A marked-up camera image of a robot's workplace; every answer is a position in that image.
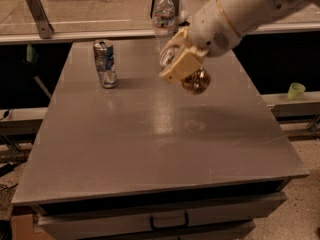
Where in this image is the metal window rail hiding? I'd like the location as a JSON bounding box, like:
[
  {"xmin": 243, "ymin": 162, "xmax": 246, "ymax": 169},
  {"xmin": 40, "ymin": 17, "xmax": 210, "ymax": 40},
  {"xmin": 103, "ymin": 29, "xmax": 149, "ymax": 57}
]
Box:
[{"xmin": 0, "ymin": 22, "xmax": 320, "ymax": 45}]

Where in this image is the middle metal railing bracket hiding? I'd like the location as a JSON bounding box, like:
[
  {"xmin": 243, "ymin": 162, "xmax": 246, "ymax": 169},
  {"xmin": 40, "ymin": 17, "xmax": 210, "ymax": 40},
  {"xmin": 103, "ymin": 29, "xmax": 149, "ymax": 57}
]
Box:
[{"xmin": 167, "ymin": 0, "xmax": 182, "ymax": 34}]

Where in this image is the orange soda can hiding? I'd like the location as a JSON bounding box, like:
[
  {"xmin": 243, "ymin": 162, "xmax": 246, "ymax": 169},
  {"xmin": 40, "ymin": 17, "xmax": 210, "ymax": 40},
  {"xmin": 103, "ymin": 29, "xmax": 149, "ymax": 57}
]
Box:
[{"xmin": 177, "ymin": 64, "xmax": 211, "ymax": 95}]

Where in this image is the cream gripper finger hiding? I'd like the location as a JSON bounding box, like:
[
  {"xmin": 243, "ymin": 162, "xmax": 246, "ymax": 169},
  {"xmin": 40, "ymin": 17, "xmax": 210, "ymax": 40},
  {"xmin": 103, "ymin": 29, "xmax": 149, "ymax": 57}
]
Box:
[
  {"xmin": 159, "ymin": 52, "xmax": 204, "ymax": 83},
  {"xmin": 159, "ymin": 37, "xmax": 184, "ymax": 68}
]

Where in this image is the small green cup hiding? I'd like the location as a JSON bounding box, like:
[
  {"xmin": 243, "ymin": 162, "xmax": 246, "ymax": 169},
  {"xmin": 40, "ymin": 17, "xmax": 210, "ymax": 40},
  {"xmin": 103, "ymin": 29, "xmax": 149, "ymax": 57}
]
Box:
[{"xmin": 287, "ymin": 82, "xmax": 306, "ymax": 100}]

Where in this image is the metal railing bracket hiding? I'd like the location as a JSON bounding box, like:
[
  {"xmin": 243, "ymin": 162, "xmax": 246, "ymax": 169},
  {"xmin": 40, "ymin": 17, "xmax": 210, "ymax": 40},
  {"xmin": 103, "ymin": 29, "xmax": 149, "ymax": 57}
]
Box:
[
  {"xmin": 167, "ymin": 0, "xmax": 182, "ymax": 34},
  {"xmin": 25, "ymin": 0, "xmax": 54, "ymax": 39}
]

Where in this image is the crushed blue silver can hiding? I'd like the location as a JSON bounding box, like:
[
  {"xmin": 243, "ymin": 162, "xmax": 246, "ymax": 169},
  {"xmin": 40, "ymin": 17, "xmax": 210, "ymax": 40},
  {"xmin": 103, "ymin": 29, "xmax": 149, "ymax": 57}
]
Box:
[{"xmin": 93, "ymin": 39, "xmax": 117, "ymax": 89}]

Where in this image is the clear plastic water bottle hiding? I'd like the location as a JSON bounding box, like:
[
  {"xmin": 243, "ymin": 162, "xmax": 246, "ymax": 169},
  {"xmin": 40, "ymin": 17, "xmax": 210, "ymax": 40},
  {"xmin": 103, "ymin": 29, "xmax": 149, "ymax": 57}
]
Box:
[{"xmin": 154, "ymin": 0, "xmax": 175, "ymax": 52}]

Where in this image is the grey drawer with black handle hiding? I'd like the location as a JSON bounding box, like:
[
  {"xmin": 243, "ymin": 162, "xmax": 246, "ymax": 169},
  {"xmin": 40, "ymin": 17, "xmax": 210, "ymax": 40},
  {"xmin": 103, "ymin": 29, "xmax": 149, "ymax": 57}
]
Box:
[{"xmin": 38, "ymin": 192, "xmax": 287, "ymax": 240}]

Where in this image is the left metal railing bracket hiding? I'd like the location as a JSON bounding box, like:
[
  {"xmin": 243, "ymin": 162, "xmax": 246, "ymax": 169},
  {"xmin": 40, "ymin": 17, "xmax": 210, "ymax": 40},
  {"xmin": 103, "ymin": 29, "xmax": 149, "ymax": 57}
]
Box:
[{"xmin": 25, "ymin": 0, "xmax": 54, "ymax": 39}]

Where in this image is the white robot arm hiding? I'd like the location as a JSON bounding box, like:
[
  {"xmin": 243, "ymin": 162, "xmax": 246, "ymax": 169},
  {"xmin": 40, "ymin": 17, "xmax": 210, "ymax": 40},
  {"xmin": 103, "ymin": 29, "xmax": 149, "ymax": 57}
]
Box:
[{"xmin": 159, "ymin": 0, "xmax": 320, "ymax": 87}]

